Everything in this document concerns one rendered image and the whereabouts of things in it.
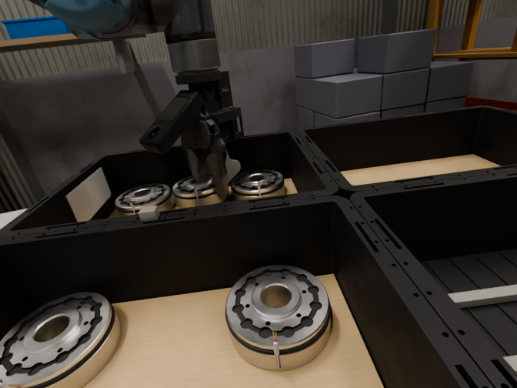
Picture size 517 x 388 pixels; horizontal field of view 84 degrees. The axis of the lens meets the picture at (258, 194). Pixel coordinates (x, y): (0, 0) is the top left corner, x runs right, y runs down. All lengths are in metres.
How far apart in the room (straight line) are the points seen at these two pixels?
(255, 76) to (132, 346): 2.62
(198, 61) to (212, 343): 0.37
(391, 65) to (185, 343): 2.13
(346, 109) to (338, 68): 0.46
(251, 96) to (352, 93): 1.06
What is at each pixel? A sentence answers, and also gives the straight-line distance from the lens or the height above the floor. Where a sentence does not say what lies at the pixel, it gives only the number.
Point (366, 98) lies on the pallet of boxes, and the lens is 2.19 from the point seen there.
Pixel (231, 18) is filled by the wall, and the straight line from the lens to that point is 2.81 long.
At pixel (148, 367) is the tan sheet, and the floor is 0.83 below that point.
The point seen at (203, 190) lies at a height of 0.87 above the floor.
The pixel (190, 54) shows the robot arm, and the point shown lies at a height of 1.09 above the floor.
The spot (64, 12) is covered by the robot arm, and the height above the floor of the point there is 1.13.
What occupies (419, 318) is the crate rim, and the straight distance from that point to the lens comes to 0.21.
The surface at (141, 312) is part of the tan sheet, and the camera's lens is 0.38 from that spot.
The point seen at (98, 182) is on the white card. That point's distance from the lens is 0.60.
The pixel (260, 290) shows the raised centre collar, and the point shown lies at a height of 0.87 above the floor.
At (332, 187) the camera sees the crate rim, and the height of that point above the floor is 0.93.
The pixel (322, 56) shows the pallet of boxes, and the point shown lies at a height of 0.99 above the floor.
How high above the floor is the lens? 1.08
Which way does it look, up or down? 26 degrees down
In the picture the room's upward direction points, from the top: 7 degrees counter-clockwise
